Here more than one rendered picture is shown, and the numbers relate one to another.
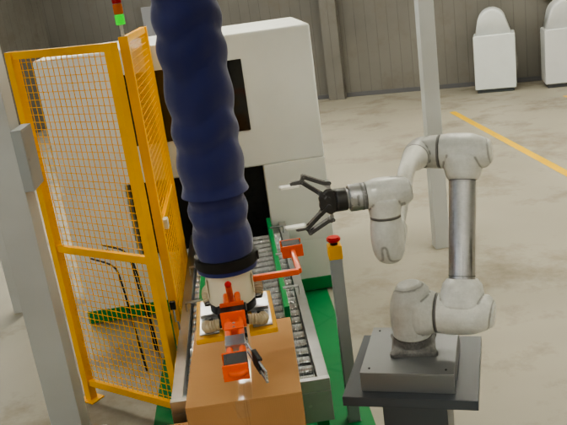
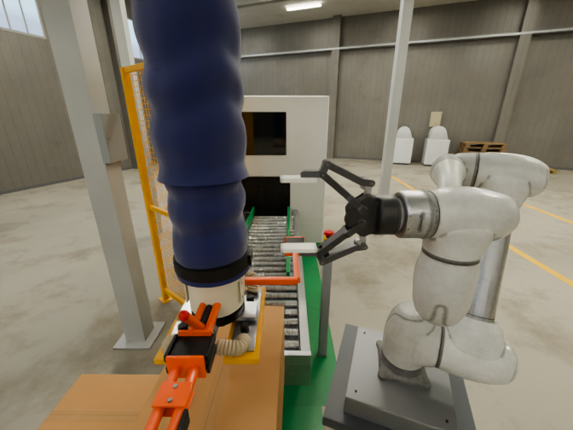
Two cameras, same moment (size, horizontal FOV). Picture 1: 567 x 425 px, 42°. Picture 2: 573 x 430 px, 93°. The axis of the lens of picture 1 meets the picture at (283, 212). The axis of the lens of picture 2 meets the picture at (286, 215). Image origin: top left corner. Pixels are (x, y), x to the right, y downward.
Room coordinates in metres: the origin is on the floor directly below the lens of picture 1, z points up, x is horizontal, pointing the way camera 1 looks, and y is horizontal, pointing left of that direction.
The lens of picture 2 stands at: (1.81, -0.03, 1.75)
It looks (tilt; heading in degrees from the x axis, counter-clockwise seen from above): 20 degrees down; 3
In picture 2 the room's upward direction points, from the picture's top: straight up
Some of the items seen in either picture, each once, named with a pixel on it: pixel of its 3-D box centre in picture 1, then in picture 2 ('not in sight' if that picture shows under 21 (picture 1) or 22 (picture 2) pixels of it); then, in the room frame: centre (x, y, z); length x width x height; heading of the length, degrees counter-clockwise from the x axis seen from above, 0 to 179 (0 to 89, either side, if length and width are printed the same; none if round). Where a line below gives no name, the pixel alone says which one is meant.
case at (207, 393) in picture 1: (250, 404); (228, 400); (2.53, 0.23, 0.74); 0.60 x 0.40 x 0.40; 1
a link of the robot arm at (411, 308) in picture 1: (413, 308); (410, 332); (2.63, -0.45, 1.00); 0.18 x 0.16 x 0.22; 66
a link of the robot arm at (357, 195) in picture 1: (355, 196); (409, 214); (2.30, -0.24, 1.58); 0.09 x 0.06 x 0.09; 4
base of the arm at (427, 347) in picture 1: (413, 336); (401, 354); (2.66, -0.44, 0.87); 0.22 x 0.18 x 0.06; 169
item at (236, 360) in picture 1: (234, 365); not in sight; (1.94, 0.20, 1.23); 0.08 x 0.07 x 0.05; 3
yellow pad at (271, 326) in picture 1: (260, 308); (247, 315); (2.54, 0.13, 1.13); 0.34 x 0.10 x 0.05; 3
